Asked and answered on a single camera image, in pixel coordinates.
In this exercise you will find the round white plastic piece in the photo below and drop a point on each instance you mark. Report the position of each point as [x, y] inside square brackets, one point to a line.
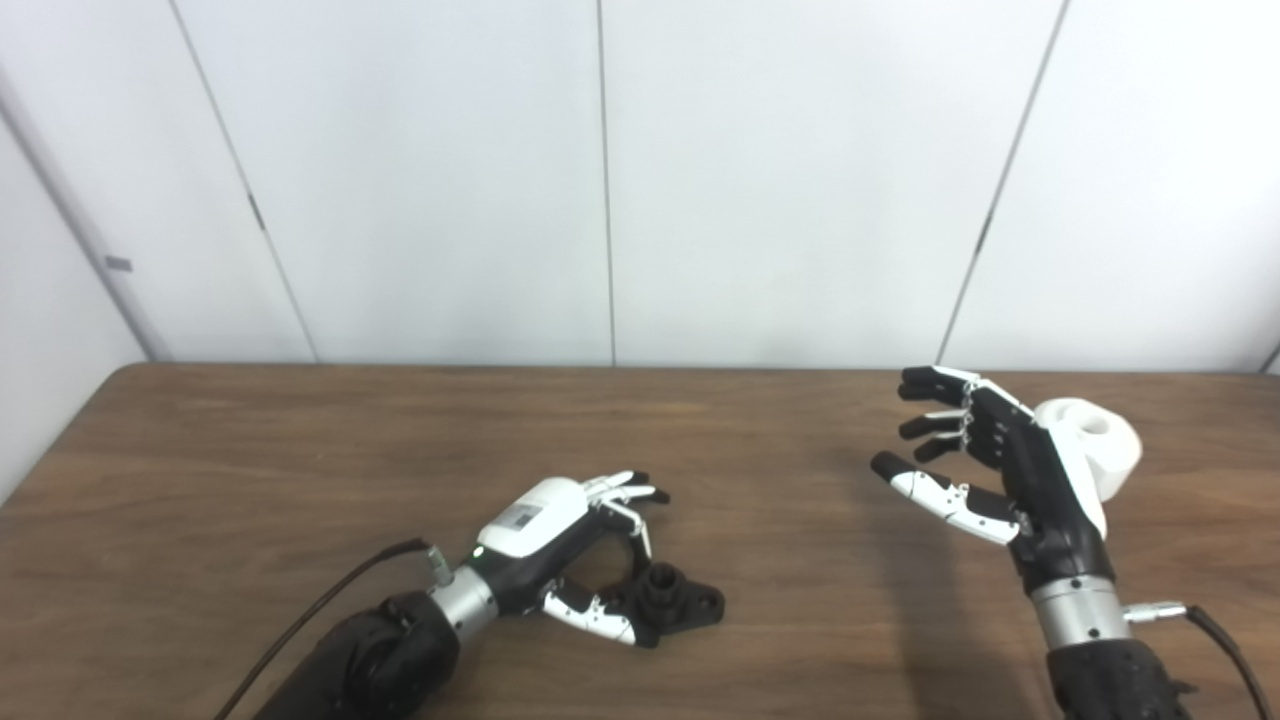
[1110, 455]

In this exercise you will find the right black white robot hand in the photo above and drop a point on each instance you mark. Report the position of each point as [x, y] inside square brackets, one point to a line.
[1050, 500]

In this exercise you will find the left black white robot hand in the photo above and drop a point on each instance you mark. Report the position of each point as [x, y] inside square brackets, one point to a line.
[530, 525]

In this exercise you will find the black flanged holder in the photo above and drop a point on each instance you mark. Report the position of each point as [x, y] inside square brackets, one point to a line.
[685, 605]

